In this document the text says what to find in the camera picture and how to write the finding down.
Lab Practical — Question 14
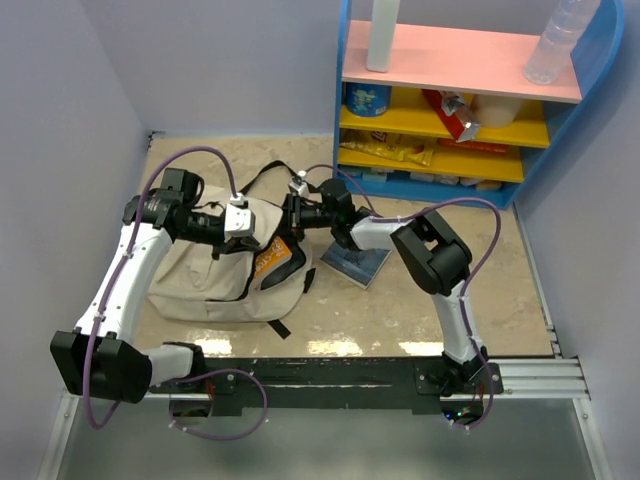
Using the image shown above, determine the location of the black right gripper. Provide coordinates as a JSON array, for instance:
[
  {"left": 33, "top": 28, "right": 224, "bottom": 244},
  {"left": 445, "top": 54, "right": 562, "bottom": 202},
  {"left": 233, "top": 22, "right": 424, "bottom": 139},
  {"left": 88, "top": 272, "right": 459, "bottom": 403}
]
[{"left": 259, "top": 192, "right": 337, "bottom": 243}]

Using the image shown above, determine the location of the orange green paperback book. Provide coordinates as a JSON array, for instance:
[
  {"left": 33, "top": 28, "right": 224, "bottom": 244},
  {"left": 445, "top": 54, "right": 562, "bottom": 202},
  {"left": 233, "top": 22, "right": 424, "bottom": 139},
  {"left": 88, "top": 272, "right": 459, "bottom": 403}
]
[{"left": 253, "top": 236, "right": 292, "bottom": 282}]

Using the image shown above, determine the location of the beige canvas backpack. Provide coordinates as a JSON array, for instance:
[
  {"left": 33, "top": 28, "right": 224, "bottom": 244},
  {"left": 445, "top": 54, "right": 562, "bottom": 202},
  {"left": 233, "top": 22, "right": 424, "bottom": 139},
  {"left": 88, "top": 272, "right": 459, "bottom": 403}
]
[{"left": 147, "top": 186, "right": 315, "bottom": 339}]

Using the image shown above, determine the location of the dark blue bottom book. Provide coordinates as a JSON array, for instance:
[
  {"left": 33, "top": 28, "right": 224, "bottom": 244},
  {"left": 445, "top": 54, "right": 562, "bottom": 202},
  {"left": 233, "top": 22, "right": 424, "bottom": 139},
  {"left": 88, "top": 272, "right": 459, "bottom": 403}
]
[{"left": 320, "top": 242, "right": 391, "bottom": 290}]

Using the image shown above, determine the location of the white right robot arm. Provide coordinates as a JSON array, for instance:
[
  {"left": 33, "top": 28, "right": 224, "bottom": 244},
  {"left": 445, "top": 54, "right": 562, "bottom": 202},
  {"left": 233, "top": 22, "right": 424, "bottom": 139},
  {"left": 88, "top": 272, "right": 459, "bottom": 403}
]
[{"left": 280, "top": 174, "right": 487, "bottom": 396}]

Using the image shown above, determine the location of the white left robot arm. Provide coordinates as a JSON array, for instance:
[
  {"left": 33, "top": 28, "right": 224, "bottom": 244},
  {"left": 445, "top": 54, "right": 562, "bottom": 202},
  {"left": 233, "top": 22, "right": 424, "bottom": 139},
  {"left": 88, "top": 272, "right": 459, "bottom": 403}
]
[{"left": 50, "top": 169, "right": 256, "bottom": 404}]

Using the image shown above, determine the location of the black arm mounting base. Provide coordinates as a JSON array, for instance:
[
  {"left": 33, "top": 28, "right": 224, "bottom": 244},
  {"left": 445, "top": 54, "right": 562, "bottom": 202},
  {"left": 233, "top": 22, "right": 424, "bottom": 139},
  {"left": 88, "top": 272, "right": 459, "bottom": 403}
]
[{"left": 148, "top": 355, "right": 503, "bottom": 417}]

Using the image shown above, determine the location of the yellow chips bag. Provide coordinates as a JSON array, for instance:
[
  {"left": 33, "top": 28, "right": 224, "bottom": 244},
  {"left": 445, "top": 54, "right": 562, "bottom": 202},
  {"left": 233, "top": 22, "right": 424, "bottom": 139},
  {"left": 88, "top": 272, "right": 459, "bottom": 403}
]
[{"left": 339, "top": 129, "right": 433, "bottom": 166}]

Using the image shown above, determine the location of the blue round can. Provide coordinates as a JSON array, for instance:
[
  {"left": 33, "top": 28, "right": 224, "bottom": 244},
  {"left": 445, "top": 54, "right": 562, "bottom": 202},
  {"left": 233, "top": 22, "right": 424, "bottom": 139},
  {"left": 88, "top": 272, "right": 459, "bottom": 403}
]
[{"left": 344, "top": 82, "right": 392, "bottom": 117}]

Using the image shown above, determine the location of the blue shelf unit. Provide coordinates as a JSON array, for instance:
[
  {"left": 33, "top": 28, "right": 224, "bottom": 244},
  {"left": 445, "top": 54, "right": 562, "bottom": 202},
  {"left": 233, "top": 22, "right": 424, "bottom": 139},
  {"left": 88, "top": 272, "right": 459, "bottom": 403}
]
[{"left": 333, "top": 1, "right": 624, "bottom": 208}]

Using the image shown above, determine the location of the red snack carton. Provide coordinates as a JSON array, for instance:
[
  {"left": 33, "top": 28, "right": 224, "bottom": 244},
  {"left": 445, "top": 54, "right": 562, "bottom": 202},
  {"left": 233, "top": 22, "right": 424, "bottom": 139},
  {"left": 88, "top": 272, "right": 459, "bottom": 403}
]
[{"left": 422, "top": 89, "right": 481, "bottom": 143}]

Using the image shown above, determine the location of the red flat box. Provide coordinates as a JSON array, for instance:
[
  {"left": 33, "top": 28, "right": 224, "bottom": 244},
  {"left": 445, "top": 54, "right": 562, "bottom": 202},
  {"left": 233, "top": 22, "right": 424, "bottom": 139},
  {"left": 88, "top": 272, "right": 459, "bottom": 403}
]
[{"left": 437, "top": 138, "right": 509, "bottom": 155}]

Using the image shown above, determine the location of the white cup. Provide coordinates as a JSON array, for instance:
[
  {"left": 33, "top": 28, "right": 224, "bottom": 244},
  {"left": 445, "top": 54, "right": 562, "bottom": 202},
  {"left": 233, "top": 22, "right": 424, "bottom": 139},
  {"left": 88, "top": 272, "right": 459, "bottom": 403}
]
[{"left": 471, "top": 94, "right": 524, "bottom": 128}]

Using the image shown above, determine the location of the white tall bottle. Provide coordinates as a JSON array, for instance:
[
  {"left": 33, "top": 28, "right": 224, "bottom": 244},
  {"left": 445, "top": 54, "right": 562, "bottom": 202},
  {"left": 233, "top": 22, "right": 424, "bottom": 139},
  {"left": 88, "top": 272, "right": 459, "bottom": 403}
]
[{"left": 366, "top": 0, "right": 400, "bottom": 73}]

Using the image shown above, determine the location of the clear plastic water bottle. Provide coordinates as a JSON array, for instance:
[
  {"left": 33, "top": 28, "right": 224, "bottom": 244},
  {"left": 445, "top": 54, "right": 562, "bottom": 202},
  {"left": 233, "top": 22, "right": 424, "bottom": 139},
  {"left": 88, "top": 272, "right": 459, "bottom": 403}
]
[{"left": 523, "top": 0, "right": 601, "bottom": 85}]

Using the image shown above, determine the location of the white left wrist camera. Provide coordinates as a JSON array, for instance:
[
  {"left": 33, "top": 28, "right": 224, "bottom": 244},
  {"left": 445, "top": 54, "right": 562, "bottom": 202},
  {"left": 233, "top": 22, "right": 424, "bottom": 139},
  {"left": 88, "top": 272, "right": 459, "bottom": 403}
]
[{"left": 224, "top": 204, "right": 255, "bottom": 238}]

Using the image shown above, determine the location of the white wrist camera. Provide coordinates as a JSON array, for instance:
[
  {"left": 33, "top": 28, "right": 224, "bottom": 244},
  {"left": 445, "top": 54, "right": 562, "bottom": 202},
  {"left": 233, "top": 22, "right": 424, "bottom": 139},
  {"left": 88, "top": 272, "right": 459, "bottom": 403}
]
[
  {"left": 224, "top": 204, "right": 255, "bottom": 238},
  {"left": 288, "top": 170, "right": 309, "bottom": 198}
]

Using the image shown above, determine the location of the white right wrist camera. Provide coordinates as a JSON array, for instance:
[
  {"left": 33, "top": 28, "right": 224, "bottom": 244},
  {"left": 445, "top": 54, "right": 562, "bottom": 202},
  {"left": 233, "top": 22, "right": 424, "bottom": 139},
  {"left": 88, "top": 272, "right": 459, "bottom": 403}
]
[{"left": 288, "top": 170, "right": 309, "bottom": 198}]

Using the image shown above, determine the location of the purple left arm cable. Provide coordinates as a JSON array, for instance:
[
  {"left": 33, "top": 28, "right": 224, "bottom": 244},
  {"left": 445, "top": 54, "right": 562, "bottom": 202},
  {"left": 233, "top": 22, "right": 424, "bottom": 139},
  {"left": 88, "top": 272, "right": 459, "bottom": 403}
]
[{"left": 82, "top": 145, "right": 269, "bottom": 441}]

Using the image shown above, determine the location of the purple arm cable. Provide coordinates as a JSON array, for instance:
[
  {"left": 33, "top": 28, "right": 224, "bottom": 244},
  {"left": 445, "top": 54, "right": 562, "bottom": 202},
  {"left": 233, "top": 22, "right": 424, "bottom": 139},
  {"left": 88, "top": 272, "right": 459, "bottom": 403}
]
[
  {"left": 299, "top": 164, "right": 502, "bottom": 432},
  {"left": 82, "top": 145, "right": 269, "bottom": 441}
]

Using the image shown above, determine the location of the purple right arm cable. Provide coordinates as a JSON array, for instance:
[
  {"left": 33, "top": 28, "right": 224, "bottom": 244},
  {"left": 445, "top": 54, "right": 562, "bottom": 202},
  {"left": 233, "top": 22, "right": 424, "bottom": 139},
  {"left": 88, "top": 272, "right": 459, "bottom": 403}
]
[{"left": 299, "top": 164, "right": 502, "bottom": 432}]

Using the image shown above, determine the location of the aluminium rail frame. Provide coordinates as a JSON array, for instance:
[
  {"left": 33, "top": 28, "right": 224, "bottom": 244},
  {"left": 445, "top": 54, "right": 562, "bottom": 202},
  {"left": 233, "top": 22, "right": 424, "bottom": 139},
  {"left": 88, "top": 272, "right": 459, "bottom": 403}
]
[{"left": 41, "top": 357, "right": 612, "bottom": 479}]

